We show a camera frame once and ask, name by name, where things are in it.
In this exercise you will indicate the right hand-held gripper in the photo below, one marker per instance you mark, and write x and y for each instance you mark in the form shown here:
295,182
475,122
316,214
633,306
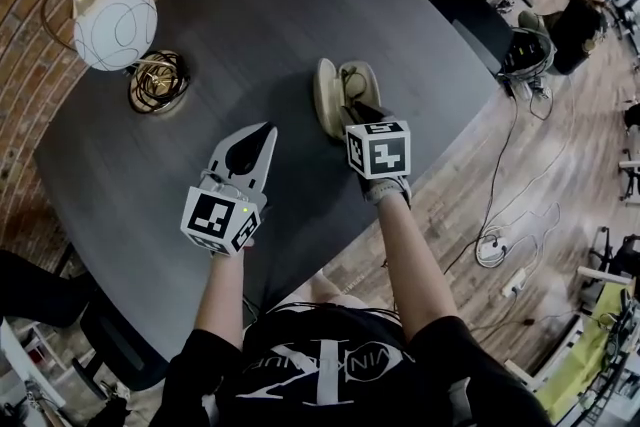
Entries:
385,155

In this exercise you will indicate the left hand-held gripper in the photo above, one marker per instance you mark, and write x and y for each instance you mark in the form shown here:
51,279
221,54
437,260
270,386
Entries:
210,215

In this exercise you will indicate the gold-rimmed eyeglasses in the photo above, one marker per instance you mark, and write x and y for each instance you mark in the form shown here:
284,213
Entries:
356,82

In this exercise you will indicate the beige plastic case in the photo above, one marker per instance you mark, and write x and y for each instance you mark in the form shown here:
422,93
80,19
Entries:
327,95

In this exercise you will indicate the person's right forearm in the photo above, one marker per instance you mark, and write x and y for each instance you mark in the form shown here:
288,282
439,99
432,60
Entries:
415,265

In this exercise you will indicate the person's left forearm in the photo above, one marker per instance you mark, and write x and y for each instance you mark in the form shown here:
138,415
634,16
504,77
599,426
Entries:
220,295

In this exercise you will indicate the person's left leg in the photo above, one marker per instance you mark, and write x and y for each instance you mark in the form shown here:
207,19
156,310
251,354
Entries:
322,287

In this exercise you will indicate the grey round device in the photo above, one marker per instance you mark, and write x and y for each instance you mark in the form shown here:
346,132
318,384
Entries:
525,50

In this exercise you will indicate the person's black printed shirt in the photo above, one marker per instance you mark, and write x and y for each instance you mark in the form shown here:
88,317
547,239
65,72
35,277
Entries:
300,340

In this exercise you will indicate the gold lamp with white globe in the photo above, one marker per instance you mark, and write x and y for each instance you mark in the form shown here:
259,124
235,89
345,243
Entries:
115,25

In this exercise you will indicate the black padded office chair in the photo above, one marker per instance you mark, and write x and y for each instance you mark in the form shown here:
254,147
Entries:
120,345

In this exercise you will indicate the white long power strip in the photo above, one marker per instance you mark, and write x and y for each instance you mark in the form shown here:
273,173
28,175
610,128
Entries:
515,284

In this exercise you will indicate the white metal rack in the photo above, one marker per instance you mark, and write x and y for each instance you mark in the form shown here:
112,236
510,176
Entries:
597,275

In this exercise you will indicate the yellow-green cloth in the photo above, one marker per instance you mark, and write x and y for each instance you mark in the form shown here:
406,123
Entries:
570,380

